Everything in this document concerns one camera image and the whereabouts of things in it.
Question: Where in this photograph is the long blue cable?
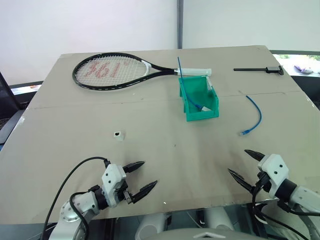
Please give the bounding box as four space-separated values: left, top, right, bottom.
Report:
177 56 204 111

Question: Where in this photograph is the purple cloth item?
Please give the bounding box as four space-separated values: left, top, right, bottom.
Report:
293 64 315 74

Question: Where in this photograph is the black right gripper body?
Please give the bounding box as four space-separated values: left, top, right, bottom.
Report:
253 170 273 195

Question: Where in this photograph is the small white connector block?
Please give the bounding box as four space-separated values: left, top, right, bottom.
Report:
112 130 125 142

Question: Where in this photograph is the grey curved robot chest cover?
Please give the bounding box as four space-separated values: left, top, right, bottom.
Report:
159 228 254 240

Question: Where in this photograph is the dark side table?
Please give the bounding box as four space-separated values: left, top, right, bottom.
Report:
271 49 320 111

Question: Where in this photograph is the green plastic parts bin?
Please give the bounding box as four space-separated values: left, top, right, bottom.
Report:
178 76 220 123

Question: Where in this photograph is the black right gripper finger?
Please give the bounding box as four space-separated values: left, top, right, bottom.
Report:
227 168 256 195
244 149 266 164

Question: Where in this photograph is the grey rounded robot body shape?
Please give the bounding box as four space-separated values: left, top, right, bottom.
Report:
199 207 236 231
136 212 173 240

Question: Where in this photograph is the dark side desk with papers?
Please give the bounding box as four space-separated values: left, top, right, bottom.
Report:
7 80 44 109

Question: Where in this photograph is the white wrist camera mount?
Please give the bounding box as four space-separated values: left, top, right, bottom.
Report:
257 153 290 198
101 164 128 208

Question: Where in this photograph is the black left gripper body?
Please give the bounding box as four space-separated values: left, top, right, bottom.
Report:
116 182 134 205

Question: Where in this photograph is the short blue Ethernet cable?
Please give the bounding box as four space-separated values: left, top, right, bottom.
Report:
239 95 263 137

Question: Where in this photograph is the black tennis racket white grip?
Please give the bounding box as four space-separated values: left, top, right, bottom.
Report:
72 52 213 91

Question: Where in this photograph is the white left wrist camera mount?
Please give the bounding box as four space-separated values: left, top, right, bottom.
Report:
101 164 128 208

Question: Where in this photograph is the black mesh frame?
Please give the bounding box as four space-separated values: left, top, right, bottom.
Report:
0 71 20 145

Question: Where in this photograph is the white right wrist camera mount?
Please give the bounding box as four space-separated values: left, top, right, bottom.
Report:
257 153 290 198

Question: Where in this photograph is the black bar tool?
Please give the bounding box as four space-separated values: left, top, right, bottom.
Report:
233 65 285 76

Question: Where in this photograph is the grey vertical window post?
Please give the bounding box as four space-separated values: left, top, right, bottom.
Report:
175 0 184 50

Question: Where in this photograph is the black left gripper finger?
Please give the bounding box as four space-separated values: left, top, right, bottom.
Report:
130 180 159 204
122 161 146 174

